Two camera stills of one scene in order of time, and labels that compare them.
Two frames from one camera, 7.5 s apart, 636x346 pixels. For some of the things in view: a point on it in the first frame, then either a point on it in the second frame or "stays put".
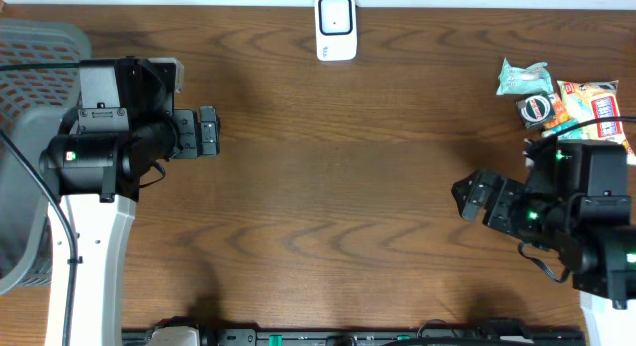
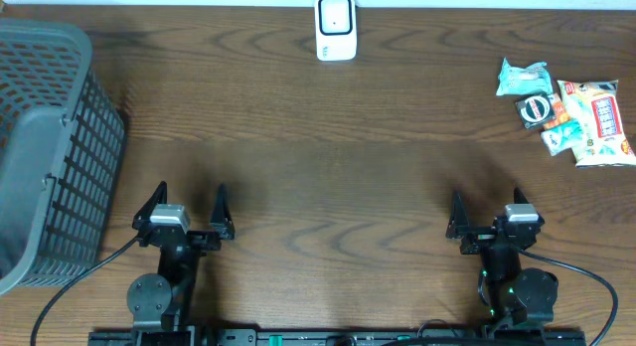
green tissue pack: x=532 y=80 stays put
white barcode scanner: x=335 y=24 stays put
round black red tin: x=537 y=110 stays put
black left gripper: x=188 y=124 to x=223 y=227
